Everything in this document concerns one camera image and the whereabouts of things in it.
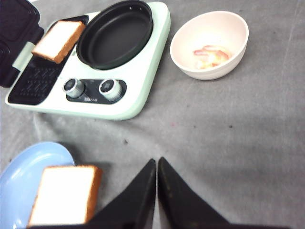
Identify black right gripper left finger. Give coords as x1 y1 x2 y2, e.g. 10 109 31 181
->
27 159 156 229

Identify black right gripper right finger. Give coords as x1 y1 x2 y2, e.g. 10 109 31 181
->
157 157 288 229

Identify white bread slice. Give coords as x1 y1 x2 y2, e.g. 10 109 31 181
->
31 21 85 64
27 165 103 227

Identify pink shrimp pieces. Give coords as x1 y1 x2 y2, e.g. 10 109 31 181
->
193 45 232 69

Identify breakfast maker hinged lid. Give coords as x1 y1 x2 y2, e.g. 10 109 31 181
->
0 0 44 88

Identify mint green breakfast maker base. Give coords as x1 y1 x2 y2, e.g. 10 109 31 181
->
5 1 171 120

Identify blue plastic plate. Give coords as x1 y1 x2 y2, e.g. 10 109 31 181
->
0 142 75 229

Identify right silver control knob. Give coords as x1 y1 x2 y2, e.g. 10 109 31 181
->
99 79 122 102

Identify silver control knob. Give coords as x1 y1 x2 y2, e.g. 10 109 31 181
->
63 78 85 98
99 79 122 102

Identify left silver control knob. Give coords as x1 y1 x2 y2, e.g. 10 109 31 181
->
63 78 85 98

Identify beige ribbed bowl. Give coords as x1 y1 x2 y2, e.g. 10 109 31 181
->
170 11 249 80

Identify black round frying pan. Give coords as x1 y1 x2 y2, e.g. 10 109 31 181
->
77 0 153 70

